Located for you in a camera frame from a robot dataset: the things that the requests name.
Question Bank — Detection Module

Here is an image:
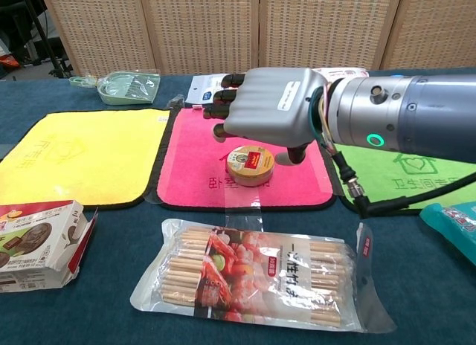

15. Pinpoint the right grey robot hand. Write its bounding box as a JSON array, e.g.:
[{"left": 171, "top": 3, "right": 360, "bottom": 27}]
[{"left": 202, "top": 67, "right": 328, "bottom": 166}]

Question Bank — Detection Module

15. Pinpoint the round gold tin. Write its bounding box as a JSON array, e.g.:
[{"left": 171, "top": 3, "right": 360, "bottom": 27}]
[{"left": 225, "top": 145, "right": 276, "bottom": 187}]

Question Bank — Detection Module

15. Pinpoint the pink towel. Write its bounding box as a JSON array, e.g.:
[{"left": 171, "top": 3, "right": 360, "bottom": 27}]
[{"left": 144, "top": 106, "right": 338, "bottom": 212}]

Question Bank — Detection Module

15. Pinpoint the green towel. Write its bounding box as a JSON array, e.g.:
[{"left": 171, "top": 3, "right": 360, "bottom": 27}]
[{"left": 327, "top": 142, "right": 476, "bottom": 216}]

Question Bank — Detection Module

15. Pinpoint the yellow towel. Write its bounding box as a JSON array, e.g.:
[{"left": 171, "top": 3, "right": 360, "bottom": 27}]
[{"left": 0, "top": 108, "right": 171, "bottom": 211}]

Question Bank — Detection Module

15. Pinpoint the white printed pouch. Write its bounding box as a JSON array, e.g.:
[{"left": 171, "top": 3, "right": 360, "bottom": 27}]
[{"left": 184, "top": 74, "right": 228, "bottom": 105}]

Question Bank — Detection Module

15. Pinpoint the wooden folding screen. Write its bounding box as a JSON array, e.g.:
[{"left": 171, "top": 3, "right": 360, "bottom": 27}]
[{"left": 38, "top": 0, "right": 476, "bottom": 77}]

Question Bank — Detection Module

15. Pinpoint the pink wet wipes pack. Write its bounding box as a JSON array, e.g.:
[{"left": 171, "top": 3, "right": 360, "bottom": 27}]
[{"left": 311, "top": 66, "right": 370, "bottom": 80}]

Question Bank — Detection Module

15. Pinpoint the bagged green plastic dustpan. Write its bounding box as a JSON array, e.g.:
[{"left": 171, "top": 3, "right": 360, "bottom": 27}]
[{"left": 68, "top": 69, "right": 161, "bottom": 106}]

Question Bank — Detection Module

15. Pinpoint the bamboo chopsticks pack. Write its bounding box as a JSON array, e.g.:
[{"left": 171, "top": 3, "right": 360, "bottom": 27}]
[{"left": 129, "top": 218, "right": 397, "bottom": 335}]

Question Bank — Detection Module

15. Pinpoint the teal snack bag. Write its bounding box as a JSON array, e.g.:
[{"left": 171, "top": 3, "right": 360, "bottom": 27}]
[{"left": 419, "top": 201, "right": 476, "bottom": 266}]

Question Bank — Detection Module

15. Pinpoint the black tripod stand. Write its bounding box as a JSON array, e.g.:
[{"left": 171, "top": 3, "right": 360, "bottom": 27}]
[{"left": 16, "top": 0, "right": 74, "bottom": 78}]

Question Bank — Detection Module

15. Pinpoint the open cookie carton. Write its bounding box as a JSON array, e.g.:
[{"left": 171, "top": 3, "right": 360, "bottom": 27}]
[{"left": 0, "top": 199, "right": 99, "bottom": 294}]

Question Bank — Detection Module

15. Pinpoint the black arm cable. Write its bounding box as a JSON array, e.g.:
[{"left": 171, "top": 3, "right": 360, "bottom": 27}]
[{"left": 329, "top": 147, "right": 476, "bottom": 219}]

